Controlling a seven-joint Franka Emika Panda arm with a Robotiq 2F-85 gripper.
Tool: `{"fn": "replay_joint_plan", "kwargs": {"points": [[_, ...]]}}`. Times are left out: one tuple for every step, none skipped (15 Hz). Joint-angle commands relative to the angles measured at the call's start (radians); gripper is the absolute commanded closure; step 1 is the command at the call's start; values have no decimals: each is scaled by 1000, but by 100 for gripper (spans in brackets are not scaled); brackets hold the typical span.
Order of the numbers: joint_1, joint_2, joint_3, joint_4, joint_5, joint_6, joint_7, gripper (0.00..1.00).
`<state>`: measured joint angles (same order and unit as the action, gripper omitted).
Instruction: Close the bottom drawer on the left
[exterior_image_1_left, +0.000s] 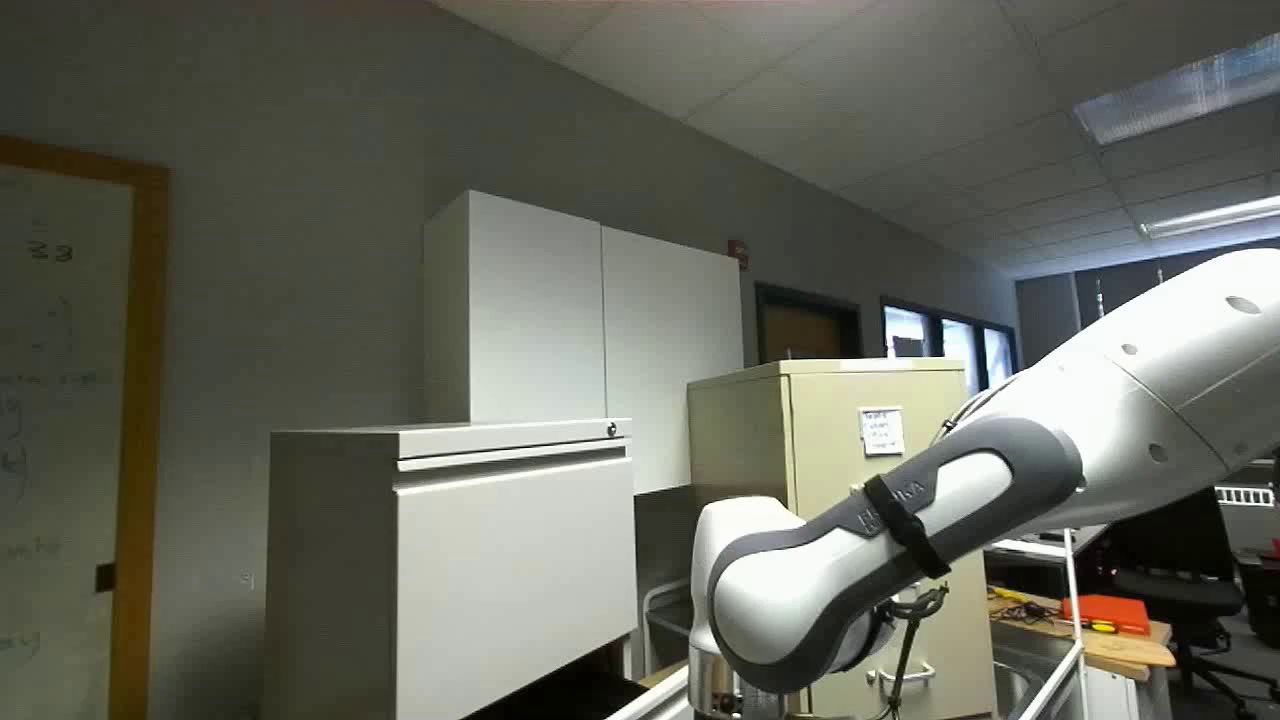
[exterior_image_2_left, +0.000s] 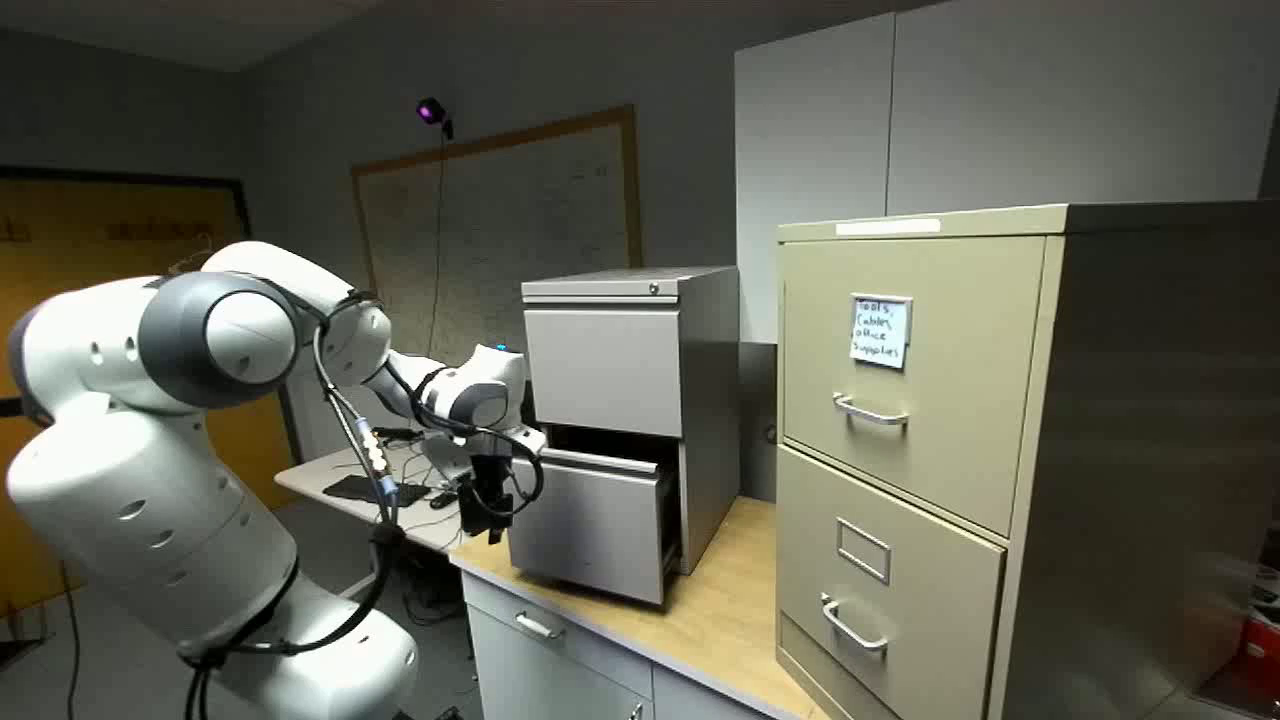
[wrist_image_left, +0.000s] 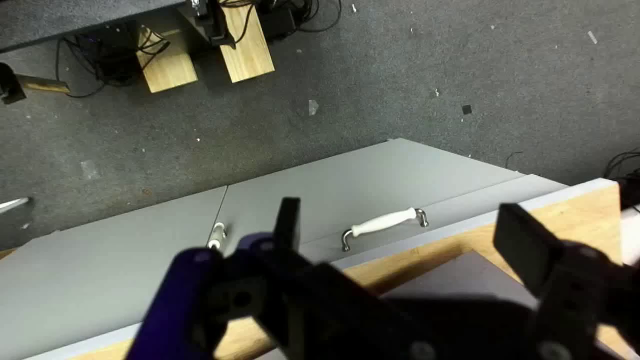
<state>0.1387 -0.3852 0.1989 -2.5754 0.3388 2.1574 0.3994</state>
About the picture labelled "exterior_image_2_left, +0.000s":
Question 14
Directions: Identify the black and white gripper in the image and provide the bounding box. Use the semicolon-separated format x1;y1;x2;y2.
448;420;550;545

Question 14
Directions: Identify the grey cabinet drawer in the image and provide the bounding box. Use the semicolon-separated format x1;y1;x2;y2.
519;302;687;438
510;445;680;610

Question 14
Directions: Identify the grey under-desk drawer unit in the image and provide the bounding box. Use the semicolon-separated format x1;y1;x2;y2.
459;566;766;720

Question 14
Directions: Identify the beige unlabelled cabinet drawer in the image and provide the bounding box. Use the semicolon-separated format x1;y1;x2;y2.
771;438;1011;720

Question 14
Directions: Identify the beige labelled cabinet drawer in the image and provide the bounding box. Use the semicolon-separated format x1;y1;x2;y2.
778;232;1051;538

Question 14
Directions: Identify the black flat pad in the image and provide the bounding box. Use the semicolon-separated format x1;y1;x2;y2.
319;472;436;512

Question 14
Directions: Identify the small grey filing cabinet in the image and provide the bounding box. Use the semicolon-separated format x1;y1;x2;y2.
510;263;743;610

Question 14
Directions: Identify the wood framed whiteboard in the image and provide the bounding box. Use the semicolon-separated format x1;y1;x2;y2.
350;102;648;362

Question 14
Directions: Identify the white paper label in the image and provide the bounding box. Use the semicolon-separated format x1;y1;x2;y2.
847;288;916;376

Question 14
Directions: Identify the wooden door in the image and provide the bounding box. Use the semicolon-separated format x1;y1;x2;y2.
0;163;301;617

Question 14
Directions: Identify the large beige filing cabinet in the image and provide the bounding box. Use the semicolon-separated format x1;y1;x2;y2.
771;194;1280;720

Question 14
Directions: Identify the red object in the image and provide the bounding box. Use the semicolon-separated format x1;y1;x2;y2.
1232;610;1280;707

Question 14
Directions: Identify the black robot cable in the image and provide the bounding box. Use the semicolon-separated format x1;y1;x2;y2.
180;322;405;720

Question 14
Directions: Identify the camera with purple light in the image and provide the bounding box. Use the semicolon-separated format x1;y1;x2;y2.
411;90;459;142

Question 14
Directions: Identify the grey wall cabinet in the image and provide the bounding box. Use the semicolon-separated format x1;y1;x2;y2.
727;0;1280;347

